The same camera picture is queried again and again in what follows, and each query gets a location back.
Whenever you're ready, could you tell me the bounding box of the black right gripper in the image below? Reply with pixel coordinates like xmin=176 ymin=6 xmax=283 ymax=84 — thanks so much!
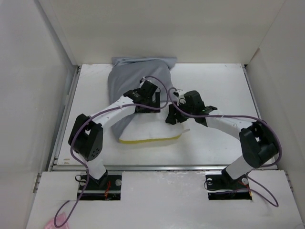
xmin=165 ymin=100 xmax=195 ymax=125

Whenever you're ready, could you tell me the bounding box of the grey pillowcase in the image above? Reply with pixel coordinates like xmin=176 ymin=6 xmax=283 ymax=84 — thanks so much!
xmin=108 ymin=57 xmax=177 ymax=141

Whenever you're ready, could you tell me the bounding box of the white pillow yellow edge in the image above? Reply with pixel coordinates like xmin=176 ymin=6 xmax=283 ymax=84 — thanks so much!
xmin=119 ymin=109 xmax=190 ymax=144

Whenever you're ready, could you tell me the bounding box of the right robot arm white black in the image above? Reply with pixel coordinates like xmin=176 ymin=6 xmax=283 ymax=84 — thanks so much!
xmin=166 ymin=87 xmax=282 ymax=191

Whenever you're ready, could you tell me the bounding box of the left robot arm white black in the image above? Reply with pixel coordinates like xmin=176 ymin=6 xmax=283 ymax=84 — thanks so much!
xmin=68 ymin=80 xmax=161 ymax=189

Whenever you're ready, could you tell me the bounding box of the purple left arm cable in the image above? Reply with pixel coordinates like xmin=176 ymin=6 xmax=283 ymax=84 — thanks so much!
xmin=54 ymin=75 xmax=167 ymax=227

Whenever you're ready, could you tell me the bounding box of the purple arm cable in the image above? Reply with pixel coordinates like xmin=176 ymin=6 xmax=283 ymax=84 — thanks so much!
xmin=168 ymin=87 xmax=283 ymax=208
xmin=54 ymin=75 xmax=167 ymax=227

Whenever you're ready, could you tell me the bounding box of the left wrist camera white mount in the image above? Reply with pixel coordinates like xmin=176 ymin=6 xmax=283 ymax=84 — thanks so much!
xmin=139 ymin=77 xmax=146 ymax=86

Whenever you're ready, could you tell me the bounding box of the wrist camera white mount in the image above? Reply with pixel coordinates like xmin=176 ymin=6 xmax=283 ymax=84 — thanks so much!
xmin=173 ymin=89 xmax=186 ymax=105
xmin=139 ymin=77 xmax=146 ymax=86

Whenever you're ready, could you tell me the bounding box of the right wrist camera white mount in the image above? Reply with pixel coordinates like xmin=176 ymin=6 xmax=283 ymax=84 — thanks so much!
xmin=173 ymin=89 xmax=186 ymax=105

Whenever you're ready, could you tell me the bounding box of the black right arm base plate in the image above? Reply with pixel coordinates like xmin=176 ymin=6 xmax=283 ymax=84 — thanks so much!
xmin=204 ymin=174 xmax=252 ymax=200

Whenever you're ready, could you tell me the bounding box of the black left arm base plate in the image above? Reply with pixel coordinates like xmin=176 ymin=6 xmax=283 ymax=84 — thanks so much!
xmin=75 ymin=174 xmax=122 ymax=201

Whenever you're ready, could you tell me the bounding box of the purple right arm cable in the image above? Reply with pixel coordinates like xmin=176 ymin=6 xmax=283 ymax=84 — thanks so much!
xmin=168 ymin=87 xmax=283 ymax=208

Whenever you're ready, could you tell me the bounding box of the aluminium rail front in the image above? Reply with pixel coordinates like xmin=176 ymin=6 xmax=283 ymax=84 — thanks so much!
xmin=49 ymin=164 xmax=226 ymax=171

